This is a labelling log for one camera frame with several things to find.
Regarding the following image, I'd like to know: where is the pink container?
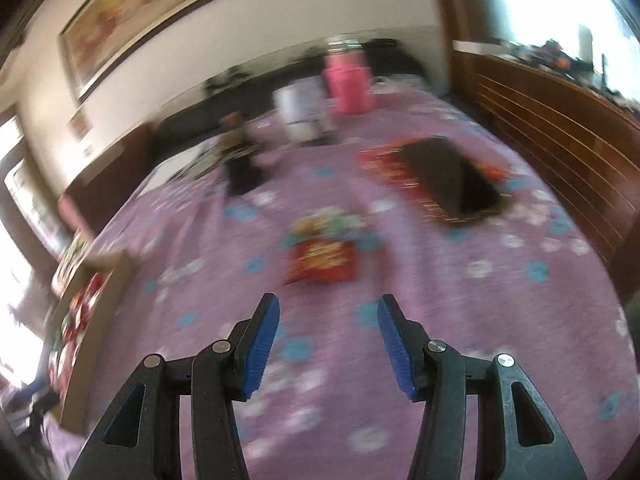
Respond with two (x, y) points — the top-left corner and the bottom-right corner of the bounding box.
(322, 37), (377, 116)

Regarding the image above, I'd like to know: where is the framed wall painting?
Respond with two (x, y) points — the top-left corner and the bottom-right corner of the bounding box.
(58, 0), (249, 104)

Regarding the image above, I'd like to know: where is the white paper sheet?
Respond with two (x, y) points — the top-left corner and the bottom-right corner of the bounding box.
(137, 145), (222, 196)

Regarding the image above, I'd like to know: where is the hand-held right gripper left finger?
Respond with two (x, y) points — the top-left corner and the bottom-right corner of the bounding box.
(67, 292), (281, 480)

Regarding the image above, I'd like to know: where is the green white snack packet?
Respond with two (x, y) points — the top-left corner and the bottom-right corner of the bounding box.
(289, 209), (369, 242)

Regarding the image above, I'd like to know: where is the red yellow snack packet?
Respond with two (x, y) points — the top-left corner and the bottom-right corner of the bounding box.
(284, 237), (359, 285)

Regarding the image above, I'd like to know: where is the black pouch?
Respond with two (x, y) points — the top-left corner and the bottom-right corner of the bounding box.
(219, 114), (266, 197)

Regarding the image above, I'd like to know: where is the pile of red snacks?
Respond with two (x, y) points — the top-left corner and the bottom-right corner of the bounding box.
(50, 270), (109, 391)

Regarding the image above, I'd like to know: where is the purple floral blanket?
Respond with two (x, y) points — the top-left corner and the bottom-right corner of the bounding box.
(42, 74), (640, 480)

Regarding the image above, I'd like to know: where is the black sofa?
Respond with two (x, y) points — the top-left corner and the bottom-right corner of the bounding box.
(64, 40), (432, 202)

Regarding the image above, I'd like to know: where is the flat red packet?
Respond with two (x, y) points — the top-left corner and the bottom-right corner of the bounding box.
(357, 139), (516, 227)

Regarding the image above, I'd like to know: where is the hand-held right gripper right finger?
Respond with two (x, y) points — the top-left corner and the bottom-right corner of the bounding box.
(377, 294), (588, 480)

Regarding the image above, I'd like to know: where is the brown cardboard box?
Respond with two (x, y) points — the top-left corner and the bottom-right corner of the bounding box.
(47, 249), (137, 435)

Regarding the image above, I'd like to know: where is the white container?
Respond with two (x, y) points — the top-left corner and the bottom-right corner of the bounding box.
(273, 79), (337, 144)

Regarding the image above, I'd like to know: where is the windowsill clutter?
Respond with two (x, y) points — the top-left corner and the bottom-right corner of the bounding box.
(517, 25), (640, 108)

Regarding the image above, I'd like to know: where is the wooden headboard cabinet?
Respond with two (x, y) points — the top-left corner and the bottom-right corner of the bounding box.
(451, 40), (640, 303)

